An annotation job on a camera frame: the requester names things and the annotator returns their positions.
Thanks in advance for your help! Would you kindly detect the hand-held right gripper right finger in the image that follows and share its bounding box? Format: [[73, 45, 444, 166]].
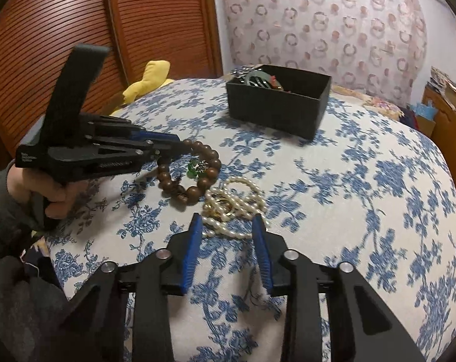
[[252, 214, 427, 362]]

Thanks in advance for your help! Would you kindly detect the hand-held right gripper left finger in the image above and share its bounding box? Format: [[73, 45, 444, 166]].
[[47, 213, 204, 362]]

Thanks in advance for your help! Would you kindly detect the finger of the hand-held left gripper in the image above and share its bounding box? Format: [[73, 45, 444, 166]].
[[95, 142, 193, 175], [82, 114, 182, 146]]

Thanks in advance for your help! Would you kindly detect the white pearl necklace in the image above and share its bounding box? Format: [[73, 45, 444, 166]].
[[202, 176, 268, 240]]

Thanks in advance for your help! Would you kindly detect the brown wooden bead bracelet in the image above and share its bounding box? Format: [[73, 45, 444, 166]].
[[156, 139, 222, 205]]

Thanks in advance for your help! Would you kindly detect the patterned silver bangle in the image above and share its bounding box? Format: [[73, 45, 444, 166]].
[[232, 65, 265, 81]]

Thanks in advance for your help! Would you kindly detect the grey-green jade bangle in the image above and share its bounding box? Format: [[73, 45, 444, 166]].
[[239, 70, 278, 92]]

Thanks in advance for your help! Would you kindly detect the black jewelry box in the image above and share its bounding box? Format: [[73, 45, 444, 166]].
[[226, 64, 332, 141]]

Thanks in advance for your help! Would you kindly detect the person's left forearm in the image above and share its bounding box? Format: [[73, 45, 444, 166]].
[[0, 166, 45, 257]]

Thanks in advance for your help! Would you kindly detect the person's left hand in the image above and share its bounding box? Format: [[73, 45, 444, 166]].
[[7, 164, 91, 220]]

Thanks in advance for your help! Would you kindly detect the yellow plush toy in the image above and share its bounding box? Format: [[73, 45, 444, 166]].
[[111, 60, 174, 116]]

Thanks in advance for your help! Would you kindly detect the blue floral tablecloth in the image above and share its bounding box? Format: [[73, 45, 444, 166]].
[[43, 77, 456, 362]]

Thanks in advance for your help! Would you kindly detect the wooden louvered wardrobe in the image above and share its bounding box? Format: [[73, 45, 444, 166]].
[[0, 0, 223, 167]]

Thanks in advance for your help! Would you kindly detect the person's dark clothing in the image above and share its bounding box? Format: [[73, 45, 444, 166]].
[[0, 252, 100, 362]]

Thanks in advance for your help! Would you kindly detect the floral bed blanket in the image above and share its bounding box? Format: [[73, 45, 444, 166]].
[[332, 85, 404, 121]]

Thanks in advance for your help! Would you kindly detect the small brown cardboard box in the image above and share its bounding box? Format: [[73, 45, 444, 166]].
[[413, 115, 436, 136]]

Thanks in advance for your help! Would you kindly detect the blue plastic bag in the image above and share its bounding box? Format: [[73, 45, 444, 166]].
[[417, 103, 438, 120]]

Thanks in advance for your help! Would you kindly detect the wooden sideboard cabinet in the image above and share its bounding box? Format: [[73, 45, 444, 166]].
[[422, 85, 456, 167]]

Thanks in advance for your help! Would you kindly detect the stack of patterned fabrics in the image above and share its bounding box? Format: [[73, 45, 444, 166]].
[[430, 66, 456, 102]]

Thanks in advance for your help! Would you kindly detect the gold chain bracelet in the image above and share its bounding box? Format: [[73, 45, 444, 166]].
[[209, 200, 237, 224]]

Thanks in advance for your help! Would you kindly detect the ring-patterned curtain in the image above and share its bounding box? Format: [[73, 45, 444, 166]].
[[220, 0, 429, 108]]

